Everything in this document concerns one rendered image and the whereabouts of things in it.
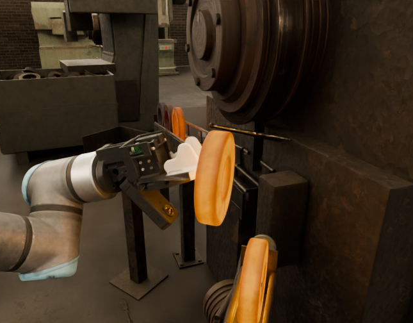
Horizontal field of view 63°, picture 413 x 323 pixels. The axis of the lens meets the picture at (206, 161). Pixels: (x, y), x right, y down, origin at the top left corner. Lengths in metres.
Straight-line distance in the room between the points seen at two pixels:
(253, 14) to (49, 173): 0.52
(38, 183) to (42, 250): 0.13
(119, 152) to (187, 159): 0.12
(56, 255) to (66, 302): 1.11
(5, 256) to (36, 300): 1.21
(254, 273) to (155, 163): 0.24
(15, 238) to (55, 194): 0.11
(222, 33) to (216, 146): 0.36
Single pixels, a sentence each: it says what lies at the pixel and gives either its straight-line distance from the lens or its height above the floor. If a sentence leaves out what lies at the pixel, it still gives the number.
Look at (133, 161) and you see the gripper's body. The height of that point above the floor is 0.93.
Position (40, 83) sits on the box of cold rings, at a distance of 3.25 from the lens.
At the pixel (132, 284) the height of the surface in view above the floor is 0.01.
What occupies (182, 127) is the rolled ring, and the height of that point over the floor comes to 0.69.
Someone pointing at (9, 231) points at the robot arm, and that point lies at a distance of 0.59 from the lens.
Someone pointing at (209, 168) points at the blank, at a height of 0.95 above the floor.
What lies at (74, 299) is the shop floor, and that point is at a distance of 1.74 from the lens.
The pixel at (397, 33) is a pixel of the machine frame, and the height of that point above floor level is 1.12.
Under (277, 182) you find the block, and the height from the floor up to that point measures 0.80.
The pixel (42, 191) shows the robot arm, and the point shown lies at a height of 0.86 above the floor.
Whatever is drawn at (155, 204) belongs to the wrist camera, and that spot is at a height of 0.84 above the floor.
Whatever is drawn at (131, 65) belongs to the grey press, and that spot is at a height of 0.77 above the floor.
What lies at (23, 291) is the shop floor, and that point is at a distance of 1.87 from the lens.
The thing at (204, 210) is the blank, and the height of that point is 0.88.
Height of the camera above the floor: 1.13
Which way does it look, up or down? 21 degrees down
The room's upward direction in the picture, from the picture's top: straight up
